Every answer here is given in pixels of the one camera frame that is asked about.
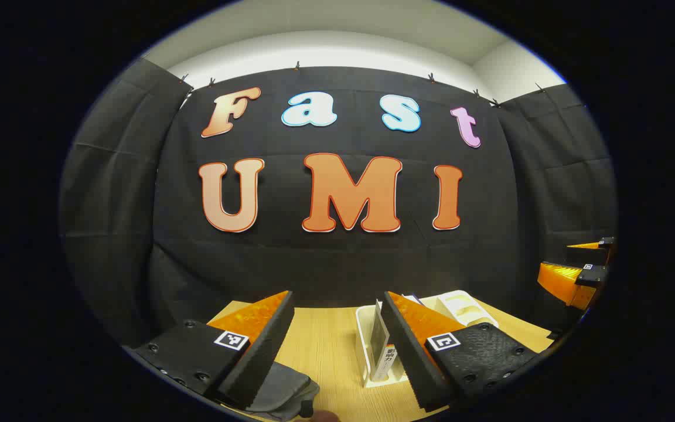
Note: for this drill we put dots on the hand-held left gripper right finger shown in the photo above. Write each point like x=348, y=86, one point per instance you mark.
x=411, y=351

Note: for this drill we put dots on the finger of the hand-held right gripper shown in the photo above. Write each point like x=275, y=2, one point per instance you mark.
x=586, y=257
x=566, y=284

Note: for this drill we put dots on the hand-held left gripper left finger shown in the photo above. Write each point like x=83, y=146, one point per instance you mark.
x=267, y=346

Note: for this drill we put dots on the dark cover book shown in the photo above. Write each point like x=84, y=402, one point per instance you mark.
x=379, y=340

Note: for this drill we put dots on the grey schoolbag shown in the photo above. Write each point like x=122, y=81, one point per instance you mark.
x=282, y=390

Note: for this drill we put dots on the white bookshelf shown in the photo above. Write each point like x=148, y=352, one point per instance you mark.
x=466, y=308

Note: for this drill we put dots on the row of black cloth clips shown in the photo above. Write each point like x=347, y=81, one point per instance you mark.
x=296, y=66

